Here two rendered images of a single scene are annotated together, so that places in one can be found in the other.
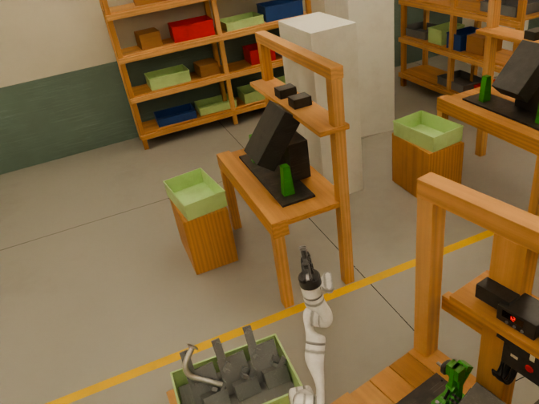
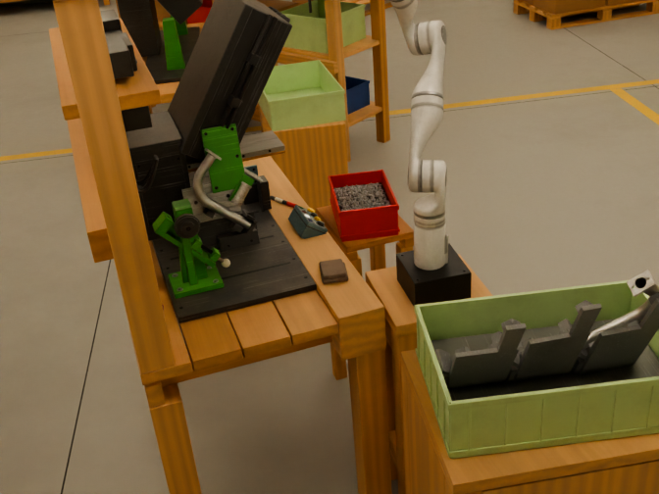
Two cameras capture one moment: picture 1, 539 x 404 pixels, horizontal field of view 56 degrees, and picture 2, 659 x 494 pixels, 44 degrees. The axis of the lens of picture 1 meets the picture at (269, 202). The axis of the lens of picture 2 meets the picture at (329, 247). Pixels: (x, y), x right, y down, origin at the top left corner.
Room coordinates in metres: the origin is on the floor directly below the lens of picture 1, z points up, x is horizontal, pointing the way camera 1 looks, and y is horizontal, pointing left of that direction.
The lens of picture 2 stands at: (3.48, 0.15, 2.19)
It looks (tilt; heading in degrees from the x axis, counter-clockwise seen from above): 29 degrees down; 192
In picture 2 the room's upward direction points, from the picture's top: 5 degrees counter-clockwise
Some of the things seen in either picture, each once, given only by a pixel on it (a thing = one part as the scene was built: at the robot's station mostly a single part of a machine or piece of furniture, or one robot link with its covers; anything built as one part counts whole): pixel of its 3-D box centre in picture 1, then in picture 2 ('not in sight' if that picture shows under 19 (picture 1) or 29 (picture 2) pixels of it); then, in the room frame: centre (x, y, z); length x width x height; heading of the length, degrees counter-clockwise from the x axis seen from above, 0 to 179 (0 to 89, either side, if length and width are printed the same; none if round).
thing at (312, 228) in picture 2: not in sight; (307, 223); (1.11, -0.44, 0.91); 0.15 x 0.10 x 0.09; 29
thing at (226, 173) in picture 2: not in sight; (222, 155); (1.12, -0.70, 1.17); 0.13 x 0.12 x 0.20; 29
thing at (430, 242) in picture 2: not in sight; (429, 237); (1.39, 0.00, 1.03); 0.09 x 0.09 x 0.17; 32
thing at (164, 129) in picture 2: not in sight; (158, 174); (1.06, -0.96, 1.07); 0.30 x 0.18 x 0.34; 29
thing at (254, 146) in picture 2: not in sight; (225, 152); (0.97, -0.74, 1.11); 0.39 x 0.16 x 0.03; 119
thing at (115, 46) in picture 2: (496, 296); (116, 58); (1.45, -0.84, 1.60); 0.15 x 0.07 x 0.07; 29
